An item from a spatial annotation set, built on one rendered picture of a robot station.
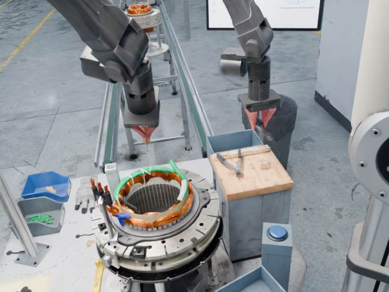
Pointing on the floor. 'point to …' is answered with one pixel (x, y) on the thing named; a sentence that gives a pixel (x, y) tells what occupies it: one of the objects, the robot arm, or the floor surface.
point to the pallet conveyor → (109, 150)
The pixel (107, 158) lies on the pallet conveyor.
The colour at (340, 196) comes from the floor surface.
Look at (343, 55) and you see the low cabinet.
